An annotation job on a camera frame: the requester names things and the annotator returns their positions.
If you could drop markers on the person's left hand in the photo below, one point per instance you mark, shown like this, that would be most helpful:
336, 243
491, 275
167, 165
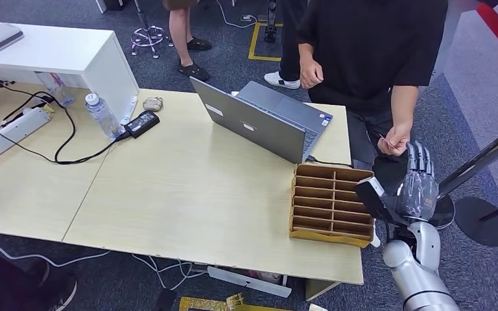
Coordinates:
397, 139

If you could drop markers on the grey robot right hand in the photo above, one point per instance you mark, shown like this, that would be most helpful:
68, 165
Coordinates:
418, 193

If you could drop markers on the person's right hand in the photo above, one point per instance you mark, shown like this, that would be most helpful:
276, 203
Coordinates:
310, 74

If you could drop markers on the small card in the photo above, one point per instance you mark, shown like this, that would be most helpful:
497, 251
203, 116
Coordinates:
385, 140

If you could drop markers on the person's right forearm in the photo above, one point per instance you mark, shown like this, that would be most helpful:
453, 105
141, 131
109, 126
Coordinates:
305, 52

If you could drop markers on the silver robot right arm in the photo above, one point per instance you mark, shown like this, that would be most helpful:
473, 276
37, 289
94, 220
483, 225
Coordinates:
416, 274

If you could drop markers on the person's left forearm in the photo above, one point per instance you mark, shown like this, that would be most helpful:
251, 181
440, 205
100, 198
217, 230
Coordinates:
403, 107

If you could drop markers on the person with white shoe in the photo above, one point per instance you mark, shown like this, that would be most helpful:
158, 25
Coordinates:
291, 43

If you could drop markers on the cardboard card organizer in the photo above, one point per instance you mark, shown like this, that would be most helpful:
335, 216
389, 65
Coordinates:
330, 206

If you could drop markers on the person in black sandals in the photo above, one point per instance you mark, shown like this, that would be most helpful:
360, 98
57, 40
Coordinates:
180, 34

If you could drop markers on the person with dark shoe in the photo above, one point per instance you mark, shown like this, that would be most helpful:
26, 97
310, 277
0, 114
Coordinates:
12, 279

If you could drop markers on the black stand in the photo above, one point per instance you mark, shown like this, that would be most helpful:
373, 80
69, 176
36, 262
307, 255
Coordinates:
270, 30

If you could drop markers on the black stanchion pole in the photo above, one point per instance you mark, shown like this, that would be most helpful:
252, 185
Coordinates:
483, 223
476, 165

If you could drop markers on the yellow floor tape square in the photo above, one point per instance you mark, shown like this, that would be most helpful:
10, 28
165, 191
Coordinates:
252, 43

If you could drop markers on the grey laptop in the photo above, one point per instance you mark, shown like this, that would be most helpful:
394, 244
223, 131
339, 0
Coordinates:
253, 122

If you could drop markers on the chrome stool base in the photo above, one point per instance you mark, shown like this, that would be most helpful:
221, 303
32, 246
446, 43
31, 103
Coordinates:
148, 36

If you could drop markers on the black power adapter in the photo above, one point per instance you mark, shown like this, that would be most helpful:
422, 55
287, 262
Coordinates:
141, 124

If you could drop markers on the white bar under desk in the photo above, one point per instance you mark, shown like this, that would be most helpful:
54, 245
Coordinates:
249, 281

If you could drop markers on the clear water bottle white cap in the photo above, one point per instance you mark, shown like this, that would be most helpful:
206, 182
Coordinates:
103, 118

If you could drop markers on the white desk shelf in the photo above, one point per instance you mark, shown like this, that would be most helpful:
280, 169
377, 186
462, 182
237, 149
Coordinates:
60, 56

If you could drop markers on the clear plastic bottle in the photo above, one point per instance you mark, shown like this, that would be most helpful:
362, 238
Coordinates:
55, 88

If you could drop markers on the white power strip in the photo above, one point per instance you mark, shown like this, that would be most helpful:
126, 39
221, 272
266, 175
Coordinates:
10, 134

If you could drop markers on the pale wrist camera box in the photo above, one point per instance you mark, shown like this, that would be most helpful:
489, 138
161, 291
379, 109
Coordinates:
371, 195

